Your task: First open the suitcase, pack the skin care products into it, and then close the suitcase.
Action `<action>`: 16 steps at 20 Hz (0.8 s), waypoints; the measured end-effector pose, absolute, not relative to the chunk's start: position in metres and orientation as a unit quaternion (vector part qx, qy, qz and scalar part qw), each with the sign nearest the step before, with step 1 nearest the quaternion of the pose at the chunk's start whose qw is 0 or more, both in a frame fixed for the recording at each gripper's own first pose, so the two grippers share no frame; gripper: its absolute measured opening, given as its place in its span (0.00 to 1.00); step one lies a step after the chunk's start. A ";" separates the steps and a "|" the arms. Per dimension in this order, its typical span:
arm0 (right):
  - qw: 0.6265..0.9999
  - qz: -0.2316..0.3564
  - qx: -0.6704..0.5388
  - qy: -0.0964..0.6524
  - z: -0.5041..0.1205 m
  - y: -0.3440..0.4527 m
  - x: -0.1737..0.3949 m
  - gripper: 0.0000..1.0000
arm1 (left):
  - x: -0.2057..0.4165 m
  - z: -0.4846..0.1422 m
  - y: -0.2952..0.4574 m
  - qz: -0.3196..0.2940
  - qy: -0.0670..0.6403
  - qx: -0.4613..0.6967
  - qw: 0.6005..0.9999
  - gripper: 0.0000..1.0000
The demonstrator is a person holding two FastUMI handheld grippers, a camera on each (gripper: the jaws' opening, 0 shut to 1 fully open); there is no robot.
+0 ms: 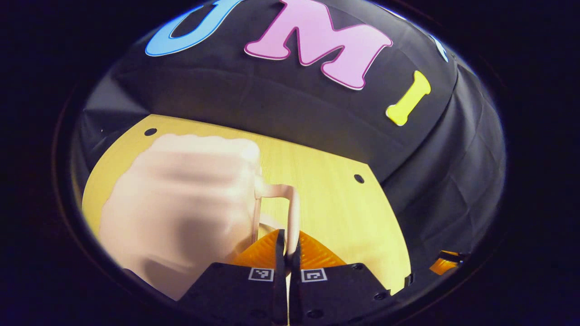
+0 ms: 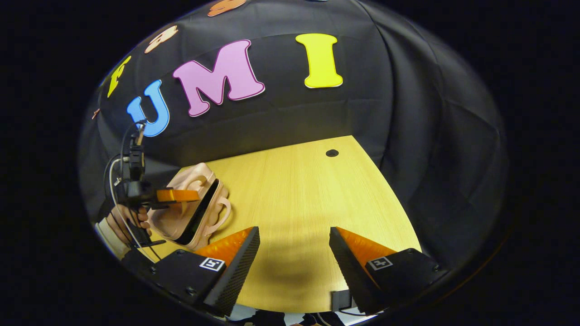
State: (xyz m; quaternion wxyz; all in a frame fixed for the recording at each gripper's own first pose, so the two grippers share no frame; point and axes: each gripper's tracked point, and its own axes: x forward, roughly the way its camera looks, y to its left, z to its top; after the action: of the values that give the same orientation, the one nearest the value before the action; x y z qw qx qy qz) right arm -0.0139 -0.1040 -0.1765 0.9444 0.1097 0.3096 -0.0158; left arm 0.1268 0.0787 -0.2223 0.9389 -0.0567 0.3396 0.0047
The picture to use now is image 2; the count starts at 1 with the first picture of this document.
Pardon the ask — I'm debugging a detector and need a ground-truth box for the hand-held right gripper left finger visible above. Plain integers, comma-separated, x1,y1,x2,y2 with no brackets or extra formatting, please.
151,226,261,318

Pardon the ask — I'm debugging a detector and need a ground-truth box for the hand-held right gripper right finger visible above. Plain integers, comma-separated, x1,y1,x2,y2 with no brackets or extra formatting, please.
329,226,450,316

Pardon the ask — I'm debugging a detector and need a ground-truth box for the pink suitcase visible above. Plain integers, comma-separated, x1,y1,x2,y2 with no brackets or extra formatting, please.
147,163,232,251

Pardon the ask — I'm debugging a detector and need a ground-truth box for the black backdrop cloth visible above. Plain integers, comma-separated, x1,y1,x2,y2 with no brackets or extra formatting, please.
78,0,508,272

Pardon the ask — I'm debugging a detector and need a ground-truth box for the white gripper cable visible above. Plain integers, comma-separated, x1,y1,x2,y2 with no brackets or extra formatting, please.
108,156,159,262

